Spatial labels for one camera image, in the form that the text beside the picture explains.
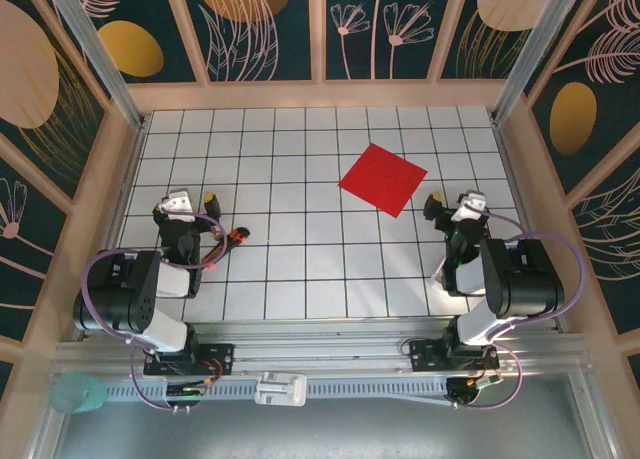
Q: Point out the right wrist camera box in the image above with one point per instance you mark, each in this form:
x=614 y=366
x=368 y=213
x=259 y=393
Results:
x=471 y=204

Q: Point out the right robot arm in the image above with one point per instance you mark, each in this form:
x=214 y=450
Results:
x=525 y=279

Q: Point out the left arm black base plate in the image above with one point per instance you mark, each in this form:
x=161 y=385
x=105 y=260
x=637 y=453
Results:
x=220 y=359

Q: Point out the black round controller puck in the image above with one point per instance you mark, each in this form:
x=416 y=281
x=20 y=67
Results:
x=472 y=391
x=187 y=396

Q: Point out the red square paper sheet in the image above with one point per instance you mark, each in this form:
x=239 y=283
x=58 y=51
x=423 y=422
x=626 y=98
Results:
x=382 y=179

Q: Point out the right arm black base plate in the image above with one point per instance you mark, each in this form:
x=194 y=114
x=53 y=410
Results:
x=425 y=354

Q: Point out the aluminium table rail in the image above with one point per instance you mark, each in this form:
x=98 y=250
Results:
x=320 y=346

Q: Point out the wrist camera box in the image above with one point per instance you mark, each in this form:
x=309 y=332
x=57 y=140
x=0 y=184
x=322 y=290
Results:
x=176 y=202
x=471 y=204

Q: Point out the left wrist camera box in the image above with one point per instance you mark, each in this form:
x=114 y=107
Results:
x=176 y=202

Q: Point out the aluminium side rail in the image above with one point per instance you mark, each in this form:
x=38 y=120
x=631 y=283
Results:
x=127 y=179
x=512 y=179

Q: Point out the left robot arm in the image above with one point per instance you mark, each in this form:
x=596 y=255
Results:
x=115 y=299

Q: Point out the small brass fitting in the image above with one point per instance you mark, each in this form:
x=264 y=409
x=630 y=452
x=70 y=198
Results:
x=218 y=235

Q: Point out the orange black hand tool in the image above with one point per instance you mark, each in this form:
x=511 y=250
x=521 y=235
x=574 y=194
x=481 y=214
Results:
x=234 y=239

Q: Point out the aluminium frame post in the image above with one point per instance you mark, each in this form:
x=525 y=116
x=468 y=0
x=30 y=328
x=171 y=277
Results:
x=95 y=54
x=537 y=49

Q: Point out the teal translucent cup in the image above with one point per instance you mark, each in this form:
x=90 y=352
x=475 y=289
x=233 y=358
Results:
x=77 y=393

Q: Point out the small white clock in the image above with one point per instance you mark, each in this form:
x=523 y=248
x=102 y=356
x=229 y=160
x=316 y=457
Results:
x=440 y=276

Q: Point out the white plastic bracket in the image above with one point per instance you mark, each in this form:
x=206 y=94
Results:
x=280 y=389

